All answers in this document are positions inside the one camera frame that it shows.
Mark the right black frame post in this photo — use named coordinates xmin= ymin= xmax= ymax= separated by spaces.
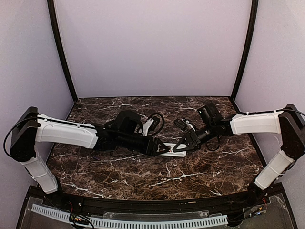
xmin=230 ymin=0 xmax=259 ymax=102

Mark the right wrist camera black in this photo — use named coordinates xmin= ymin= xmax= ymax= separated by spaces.
xmin=197 ymin=103 xmax=223 ymax=125

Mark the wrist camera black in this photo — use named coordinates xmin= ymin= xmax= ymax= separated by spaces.
xmin=197 ymin=103 xmax=223 ymax=125
xmin=114 ymin=110 xmax=141 ymax=134

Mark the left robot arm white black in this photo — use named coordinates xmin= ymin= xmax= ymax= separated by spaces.
xmin=3 ymin=107 xmax=170 ymax=194

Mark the white slotted cable duct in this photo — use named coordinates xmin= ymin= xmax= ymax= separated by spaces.
xmin=31 ymin=204 xmax=228 ymax=229

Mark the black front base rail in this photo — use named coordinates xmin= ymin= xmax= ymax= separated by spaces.
xmin=41 ymin=192 xmax=270 ymax=215

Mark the left camera black cable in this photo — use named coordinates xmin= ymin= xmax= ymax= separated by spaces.
xmin=142 ymin=112 xmax=165 ymax=138

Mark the black frame post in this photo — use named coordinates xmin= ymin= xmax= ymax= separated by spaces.
xmin=230 ymin=0 xmax=259 ymax=102
xmin=47 ymin=0 xmax=78 ymax=103

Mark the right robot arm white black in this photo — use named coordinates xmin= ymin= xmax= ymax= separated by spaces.
xmin=173 ymin=103 xmax=305 ymax=190

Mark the left black frame post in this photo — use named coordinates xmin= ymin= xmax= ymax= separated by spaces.
xmin=47 ymin=0 xmax=78 ymax=103

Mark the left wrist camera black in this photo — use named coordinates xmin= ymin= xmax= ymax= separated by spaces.
xmin=114 ymin=110 xmax=141 ymax=134

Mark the white remote control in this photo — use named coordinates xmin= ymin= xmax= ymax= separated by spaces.
xmin=161 ymin=143 xmax=187 ymax=157

